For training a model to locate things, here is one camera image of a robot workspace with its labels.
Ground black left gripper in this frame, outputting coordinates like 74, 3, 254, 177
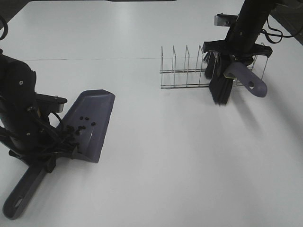
0, 123, 78, 173

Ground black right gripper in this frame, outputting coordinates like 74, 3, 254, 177
202, 23, 273, 59

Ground purple hand brush black bristles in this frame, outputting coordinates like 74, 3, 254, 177
204, 52, 267, 105

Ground pile of coffee beans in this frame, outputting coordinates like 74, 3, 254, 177
65, 115, 97, 154

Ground purple plastic dustpan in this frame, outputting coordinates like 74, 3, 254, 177
0, 89, 115, 220

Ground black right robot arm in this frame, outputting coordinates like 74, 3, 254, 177
202, 0, 277, 66

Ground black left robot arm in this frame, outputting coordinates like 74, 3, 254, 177
0, 54, 76, 173

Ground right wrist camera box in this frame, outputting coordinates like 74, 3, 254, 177
214, 13, 238, 27

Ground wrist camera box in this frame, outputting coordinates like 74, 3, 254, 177
35, 93, 68, 113
214, 13, 238, 27

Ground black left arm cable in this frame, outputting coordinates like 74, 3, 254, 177
0, 16, 76, 154

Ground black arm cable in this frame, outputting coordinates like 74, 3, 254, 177
260, 14, 303, 44
0, 16, 76, 154

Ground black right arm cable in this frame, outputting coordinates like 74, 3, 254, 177
260, 14, 303, 44

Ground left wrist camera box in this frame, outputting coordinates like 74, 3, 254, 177
35, 93, 68, 113

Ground chrome wire dish rack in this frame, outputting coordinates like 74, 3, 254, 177
160, 45, 268, 89

